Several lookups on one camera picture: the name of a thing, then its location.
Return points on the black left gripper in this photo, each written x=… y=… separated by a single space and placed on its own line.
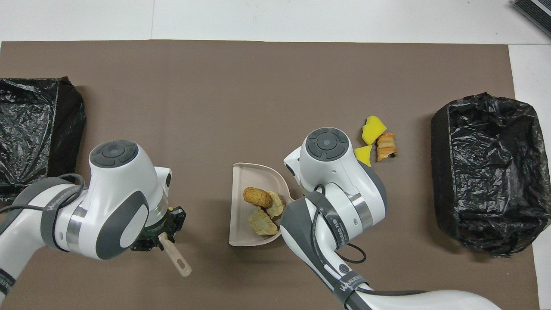
x=163 y=226

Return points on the beige hand brush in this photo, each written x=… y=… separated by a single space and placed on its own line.
x=176 y=258

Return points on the beige plastic dustpan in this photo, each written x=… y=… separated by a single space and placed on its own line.
x=243 y=181

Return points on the pale bread chunk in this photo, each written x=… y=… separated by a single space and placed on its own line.
x=261 y=222

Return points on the brown bread roll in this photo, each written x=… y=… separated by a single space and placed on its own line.
x=257 y=197

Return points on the striped croissant pastry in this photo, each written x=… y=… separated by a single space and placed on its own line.
x=275 y=204
x=386 y=147

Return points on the small yellow sponge piece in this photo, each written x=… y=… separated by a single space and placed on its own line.
x=366 y=154

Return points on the large yellow sponge piece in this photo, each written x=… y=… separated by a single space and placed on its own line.
x=373 y=129

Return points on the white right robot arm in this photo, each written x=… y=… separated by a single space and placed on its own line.
x=335 y=172

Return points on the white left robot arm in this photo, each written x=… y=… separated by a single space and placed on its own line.
x=116 y=193

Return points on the black bag-covered bin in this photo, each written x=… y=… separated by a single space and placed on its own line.
x=34 y=129

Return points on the open black bag-lined bin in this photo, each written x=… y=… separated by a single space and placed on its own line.
x=490 y=172

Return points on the brown table mat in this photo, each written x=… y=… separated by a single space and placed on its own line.
x=301 y=64

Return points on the dark grey ribbed panel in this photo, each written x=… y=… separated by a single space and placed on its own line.
x=536 y=13

